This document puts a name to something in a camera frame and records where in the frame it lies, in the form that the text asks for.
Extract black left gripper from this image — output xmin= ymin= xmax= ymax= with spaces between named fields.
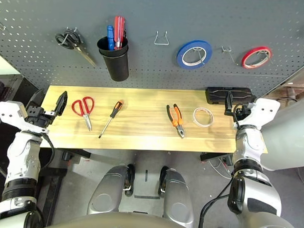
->
xmin=24 ymin=87 xmax=68 ymax=129

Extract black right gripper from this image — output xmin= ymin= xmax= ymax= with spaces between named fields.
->
xmin=223 ymin=90 xmax=255 ymax=125

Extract white tape roll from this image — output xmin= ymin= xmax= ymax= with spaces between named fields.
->
xmin=193 ymin=106 xmax=215 ymax=128

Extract red-handled scissors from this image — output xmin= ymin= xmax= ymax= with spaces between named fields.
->
xmin=70 ymin=95 xmax=95 ymax=132

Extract orange black pliers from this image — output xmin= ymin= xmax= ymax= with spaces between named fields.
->
xmin=165 ymin=103 xmax=187 ymax=139

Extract orange black screwdriver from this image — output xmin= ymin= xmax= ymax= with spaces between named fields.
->
xmin=98 ymin=98 xmax=124 ymax=140

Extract grey metal pegboard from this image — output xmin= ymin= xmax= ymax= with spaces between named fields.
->
xmin=0 ymin=0 xmax=304 ymax=100

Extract black plastic tool case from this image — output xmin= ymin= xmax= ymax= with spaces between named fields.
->
xmin=205 ymin=86 xmax=257 ymax=106

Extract dark metal cabinet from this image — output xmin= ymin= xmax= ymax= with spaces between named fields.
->
xmin=0 ymin=73 xmax=48 ymax=146

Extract red tape roll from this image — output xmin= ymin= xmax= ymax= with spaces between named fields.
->
xmin=241 ymin=45 xmax=273 ymax=70

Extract silver double peg hook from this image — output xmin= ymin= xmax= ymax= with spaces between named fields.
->
xmin=220 ymin=45 xmax=241 ymax=66

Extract silver blue-tape peg hook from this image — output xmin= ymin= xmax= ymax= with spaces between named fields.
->
xmin=192 ymin=46 xmax=208 ymax=66

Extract white cabinet top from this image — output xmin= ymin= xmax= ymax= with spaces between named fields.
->
xmin=0 ymin=50 xmax=22 ymax=77

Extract silver red-tape peg hook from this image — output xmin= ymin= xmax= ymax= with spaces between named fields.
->
xmin=259 ymin=49 xmax=275 ymax=65

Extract silver scissors peg hook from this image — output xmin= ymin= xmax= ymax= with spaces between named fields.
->
xmin=65 ymin=26 xmax=78 ymax=44

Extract blue tape roll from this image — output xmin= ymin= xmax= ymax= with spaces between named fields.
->
xmin=176 ymin=39 xmax=214 ymax=71

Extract white rounded furniture piece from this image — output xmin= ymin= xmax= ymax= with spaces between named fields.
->
xmin=261 ymin=94 xmax=304 ymax=173

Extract clear red-striped screwdriver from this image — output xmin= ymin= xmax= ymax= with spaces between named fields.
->
xmin=112 ymin=15 xmax=122 ymax=51

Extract red screwdriver with white print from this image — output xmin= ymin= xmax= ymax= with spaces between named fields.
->
xmin=118 ymin=17 xmax=127 ymax=48

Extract silver right robot leg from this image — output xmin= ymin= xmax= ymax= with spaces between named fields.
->
xmin=157 ymin=165 xmax=198 ymax=228

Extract silver robot leg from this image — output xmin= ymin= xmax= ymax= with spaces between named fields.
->
xmin=86 ymin=162 xmax=136 ymax=217
xmin=157 ymin=165 xmax=198 ymax=228

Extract silver left robot leg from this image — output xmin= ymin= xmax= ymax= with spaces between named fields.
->
xmin=86 ymin=162 xmax=136 ymax=217

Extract long black floor tape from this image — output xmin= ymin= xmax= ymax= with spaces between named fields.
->
xmin=134 ymin=194 xmax=161 ymax=200

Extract grey robot torso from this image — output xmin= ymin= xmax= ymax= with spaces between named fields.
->
xmin=39 ymin=209 xmax=206 ymax=228

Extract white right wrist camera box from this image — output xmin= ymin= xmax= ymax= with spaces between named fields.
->
xmin=251 ymin=97 xmax=282 ymax=131

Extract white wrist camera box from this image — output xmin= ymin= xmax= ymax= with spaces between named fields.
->
xmin=0 ymin=100 xmax=51 ymax=137
xmin=251 ymin=97 xmax=282 ymax=131

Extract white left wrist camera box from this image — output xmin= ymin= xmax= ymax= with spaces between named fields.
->
xmin=0 ymin=100 xmax=51 ymax=137

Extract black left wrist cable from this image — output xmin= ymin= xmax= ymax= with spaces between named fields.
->
xmin=38 ymin=132 xmax=56 ymax=171

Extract black-handled scissors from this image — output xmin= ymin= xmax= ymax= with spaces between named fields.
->
xmin=54 ymin=27 xmax=98 ymax=67

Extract black cable loop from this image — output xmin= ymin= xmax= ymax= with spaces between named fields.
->
xmin=277 ymin=97 xmax=297 ymax=105

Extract white floor cables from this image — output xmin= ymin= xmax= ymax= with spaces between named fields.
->
xmin=206 ymin=155 xmax=235 ymax=184

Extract blue-handled screwdriver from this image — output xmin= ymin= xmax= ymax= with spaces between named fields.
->
xmin=106 ymin=24 xmax=117 ymax=51

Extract silver wire pliers holder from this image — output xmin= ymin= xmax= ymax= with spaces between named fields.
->
xmin=154 ymin=30 xmax=170 ymax=46

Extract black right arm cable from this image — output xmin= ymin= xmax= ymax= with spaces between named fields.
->
xmin=198 ymin=181 xmax=234 ymax=228

